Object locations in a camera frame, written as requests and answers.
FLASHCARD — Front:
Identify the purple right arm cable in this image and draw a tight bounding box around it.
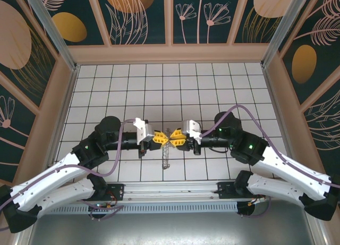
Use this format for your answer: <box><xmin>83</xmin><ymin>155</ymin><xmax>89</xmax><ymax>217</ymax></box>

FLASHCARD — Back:
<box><xmin>199</xmin><ymin>104</ymin><xmax>340</xmax><ymax>219</ymax></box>

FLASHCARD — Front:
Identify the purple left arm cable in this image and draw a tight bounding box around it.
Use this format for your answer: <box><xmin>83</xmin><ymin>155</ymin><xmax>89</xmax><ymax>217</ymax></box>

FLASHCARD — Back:
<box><xmin>0</xmin><ymin>118</ymin><xmax>138</xmax><ymax>231</ymax></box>

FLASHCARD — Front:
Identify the aluminium frame post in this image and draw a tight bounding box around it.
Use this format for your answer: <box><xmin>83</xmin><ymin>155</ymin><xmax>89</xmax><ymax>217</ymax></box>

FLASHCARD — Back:
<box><xmin>22</xmin><ymin>0</ymin><xmax>78</xmax><ymax>72</ymax></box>
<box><xmin>261</xmin><ymin>0</ymin><xmax>312</xmax><ymax>68</ymax></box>

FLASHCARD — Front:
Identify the grey slotted cable duct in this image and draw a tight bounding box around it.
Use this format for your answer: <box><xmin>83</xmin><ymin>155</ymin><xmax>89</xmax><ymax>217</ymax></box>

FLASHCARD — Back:
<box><xmin>49</xmin><ymin>202</ymin><xmax>239</xmax><ymax>215</ymax></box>

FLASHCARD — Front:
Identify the grey metal sheet panel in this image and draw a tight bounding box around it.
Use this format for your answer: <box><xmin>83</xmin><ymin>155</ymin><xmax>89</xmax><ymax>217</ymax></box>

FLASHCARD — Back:
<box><xmin>15</xmin><ymin>212</ymin><xmax>328</xmax><ymax>245</ymax></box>

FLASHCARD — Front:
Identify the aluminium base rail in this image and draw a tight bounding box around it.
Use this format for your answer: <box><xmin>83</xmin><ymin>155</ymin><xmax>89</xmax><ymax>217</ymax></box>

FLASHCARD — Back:
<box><xmin>79</xmin><ymin>181</ymin><xmax>240</xmax><ymax>202</ymax></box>

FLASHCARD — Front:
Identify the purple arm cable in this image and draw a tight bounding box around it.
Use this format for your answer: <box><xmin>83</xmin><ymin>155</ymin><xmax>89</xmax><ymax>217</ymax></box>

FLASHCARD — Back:
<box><xmin>199</xmin><ymin>104</ymin><xmax>340</xmax><ymax>219</ymax></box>
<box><xmin>0</xmin><ymin>118</ymin><xmax>138</xmax><ymax>231</ymax></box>

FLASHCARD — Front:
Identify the aluminium table edge rail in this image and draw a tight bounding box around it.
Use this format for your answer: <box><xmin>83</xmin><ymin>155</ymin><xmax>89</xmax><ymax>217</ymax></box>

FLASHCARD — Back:
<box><xmin>46</xmin><ymin>65</ymin><xmax>80</xmax><ymax>171</ymax></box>
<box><xmin>262</xmin><ymin>66</ymin><xmax>296</xmax><ymax>165</ymax></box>

